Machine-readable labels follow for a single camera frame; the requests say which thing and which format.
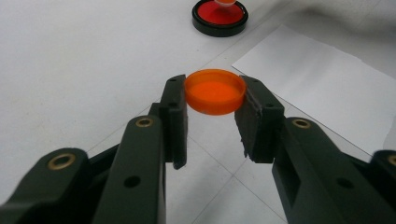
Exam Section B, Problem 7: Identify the white paper sheet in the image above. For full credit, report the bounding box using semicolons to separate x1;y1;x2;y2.
232;24;396;157

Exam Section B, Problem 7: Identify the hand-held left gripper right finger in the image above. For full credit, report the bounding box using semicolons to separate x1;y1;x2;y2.
233;75;396;224

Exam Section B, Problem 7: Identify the round red ink pad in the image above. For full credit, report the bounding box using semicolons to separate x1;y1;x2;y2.
191;0;249;38

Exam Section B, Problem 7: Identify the white table cover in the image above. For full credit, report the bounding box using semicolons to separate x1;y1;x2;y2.
0;0;396;224

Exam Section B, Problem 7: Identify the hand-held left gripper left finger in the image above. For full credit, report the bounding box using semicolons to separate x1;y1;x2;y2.
92;74;190;224

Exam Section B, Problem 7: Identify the round orange stamp cap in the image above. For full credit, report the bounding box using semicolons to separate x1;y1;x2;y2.
184;68;248;117

